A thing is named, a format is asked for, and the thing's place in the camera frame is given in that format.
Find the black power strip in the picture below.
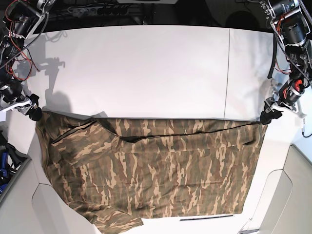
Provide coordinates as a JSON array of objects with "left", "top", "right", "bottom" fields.
[{"left": 67, "top": 5, "right": 129, "bottom": 17}]

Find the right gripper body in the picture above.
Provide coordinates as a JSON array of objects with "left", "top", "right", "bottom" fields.
[{"left": 0, "top": 80, "right": 33, "bottom": 115}]

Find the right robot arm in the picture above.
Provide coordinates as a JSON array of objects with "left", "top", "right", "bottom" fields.
[{"left": 0, "top": 0, "right": 55, "bottom": 121}]

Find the camouflage T-shirt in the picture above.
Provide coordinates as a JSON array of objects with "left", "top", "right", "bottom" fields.
[{"left": 36, "top": 112, "right": 267, "bottom": 234}]

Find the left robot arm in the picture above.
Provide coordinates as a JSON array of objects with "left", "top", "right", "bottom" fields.
[{"left": 259, "top": 0, "right": 312, "bottom": 125}]

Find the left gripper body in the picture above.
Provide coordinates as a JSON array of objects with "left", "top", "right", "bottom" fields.
[{"left": 264, "top": 79, "right": 306, "bottom": 119}]

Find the blue and black clutter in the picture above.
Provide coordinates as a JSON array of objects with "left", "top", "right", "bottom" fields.
[{"left": 0, "top": 130, "right": 29, "bottom": 195}]

